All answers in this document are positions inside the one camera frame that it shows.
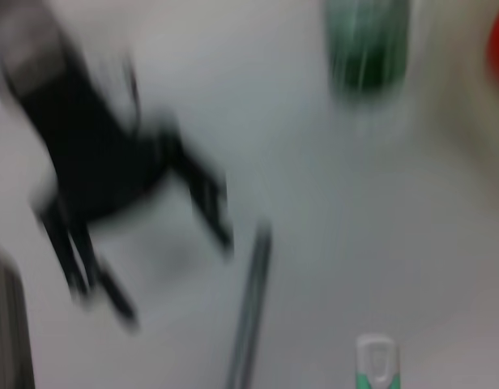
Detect grey marker pen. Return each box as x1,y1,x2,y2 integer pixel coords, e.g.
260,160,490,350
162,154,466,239
224,220,275,389

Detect clear green-label water bottle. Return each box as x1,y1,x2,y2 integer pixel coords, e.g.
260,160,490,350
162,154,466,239
322,0,412,106

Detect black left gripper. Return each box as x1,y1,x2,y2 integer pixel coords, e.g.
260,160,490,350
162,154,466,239
14,76,235,326

